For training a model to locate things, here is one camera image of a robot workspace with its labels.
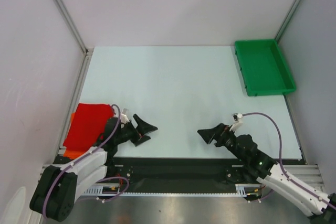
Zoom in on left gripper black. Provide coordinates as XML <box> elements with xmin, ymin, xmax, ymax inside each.
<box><xmin>114</xmin><ymin>113</ymin><xmax>157</xmax><ymax>145</ymax></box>

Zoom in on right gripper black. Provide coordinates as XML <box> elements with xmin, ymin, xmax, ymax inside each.
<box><xmin>197</xmin><ymin>123</ymin><xmax>246</xmax><ymax>162</ymax></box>

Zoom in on red t-shirt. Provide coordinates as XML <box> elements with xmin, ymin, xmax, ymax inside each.
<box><xmin>75</xmin><ymin>103</ymin><xmax>114</xmax><ymax>152</ymax></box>

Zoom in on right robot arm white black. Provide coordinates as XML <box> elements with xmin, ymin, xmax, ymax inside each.
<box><xmin>197</xmin><ymin>123</ymin><xmax>335</xmax><ymax>223</ymax></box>

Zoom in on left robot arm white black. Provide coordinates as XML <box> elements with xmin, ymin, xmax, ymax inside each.
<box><xmin>29</xmin><ymin>114</ymin><xmax>158</xmax><ymax>222</ymax></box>

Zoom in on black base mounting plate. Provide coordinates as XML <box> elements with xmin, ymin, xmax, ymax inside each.
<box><xmin>106</xmin><ymin>157</ymin><xmax>256</xmax><ymax>194</ymax></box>

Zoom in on orange folded t-shirt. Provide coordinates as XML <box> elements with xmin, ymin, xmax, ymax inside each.
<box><xmin>63</xmin><ymin>112</ymin><xmax>82</xmax><ymax>158</ymax></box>

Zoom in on green plastic tray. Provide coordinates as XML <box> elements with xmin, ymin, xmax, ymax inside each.
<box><xmin>235</xmin><ymin>39</ymin><xmax>297</xmax><ymax>97</ymax></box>

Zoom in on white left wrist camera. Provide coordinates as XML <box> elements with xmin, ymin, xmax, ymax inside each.
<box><xmin>120</xmin><ymin>108</ymin><xmax>131</xmax><ymax>124</ymax></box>

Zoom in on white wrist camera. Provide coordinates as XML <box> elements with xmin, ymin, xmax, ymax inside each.
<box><xmin>229</xmin><ymin>113</ymin><xmax>243</xmax><ymax>132</ymax></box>
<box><xmin>120</xmin><ymin>108</ymin><xmax>131</xmax><ymax>124</ymax></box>

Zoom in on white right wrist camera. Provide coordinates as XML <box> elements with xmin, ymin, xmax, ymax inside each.
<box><xmin>229</xmin><ymin>113</ymin><xmax>243</xmax><ymax>132</ymax></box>

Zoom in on white slotted cable duct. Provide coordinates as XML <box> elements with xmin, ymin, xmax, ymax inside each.
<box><xmin>82</xmin><ymin>185</ymin><xmax>120</xmax><ymax>197</ymax></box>

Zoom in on aluminium frame rail left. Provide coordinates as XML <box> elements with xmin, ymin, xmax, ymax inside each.
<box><xmin>53</xmin><ymin>0</ymin><xmax>93</xmax><ymax>152</ymax></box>

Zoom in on aluminium front rail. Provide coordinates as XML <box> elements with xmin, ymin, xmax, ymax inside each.
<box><xmin>37</xmin><ymin>163</ymin><xmax>323</xmax><ymax>187</ymax></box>

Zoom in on aluminium frame post right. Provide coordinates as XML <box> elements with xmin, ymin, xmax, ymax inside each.
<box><xmin>275</xmin><ymin>0</ymin><xmax>303</xmax><ymax>43</ymax></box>

